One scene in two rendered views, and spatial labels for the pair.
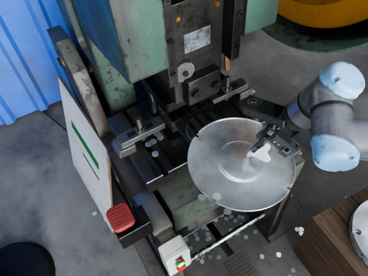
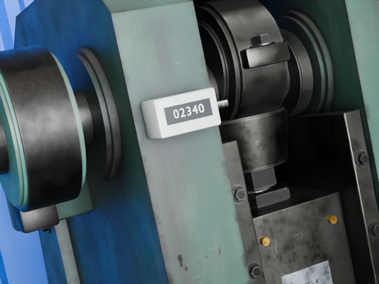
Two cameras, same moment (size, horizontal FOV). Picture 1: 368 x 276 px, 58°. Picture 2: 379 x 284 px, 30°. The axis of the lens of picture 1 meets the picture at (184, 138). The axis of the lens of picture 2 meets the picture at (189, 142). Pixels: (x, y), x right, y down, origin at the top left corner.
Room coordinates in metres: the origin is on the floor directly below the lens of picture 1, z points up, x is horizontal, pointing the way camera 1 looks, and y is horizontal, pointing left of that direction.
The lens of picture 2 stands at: (-0.21, 0.02, 1.35)
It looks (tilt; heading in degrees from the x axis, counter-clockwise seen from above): 5 degrees down; 3
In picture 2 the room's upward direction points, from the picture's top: 12 degrees counter-clockwise
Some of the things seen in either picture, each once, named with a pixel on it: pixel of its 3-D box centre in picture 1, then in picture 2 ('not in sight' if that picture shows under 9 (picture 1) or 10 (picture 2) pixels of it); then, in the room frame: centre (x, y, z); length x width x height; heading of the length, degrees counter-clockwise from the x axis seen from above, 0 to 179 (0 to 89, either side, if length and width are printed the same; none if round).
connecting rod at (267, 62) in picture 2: not in sight; (242, 127); (0.73, -0.01, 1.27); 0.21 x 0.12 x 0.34; 27
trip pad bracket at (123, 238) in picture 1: (136, 234); not in sight; (0.39, 0.16, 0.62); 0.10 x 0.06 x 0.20; 117
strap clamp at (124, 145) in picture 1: (137, 130); not in sight; (0.66, 0.14, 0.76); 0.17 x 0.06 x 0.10; 117
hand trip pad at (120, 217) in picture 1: (122, 222); not in sight; (0.38, 0.18, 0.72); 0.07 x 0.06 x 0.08; 27
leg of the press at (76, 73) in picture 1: (112, 167); not in sight; (0.74, 0.29, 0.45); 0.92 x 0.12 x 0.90; 27
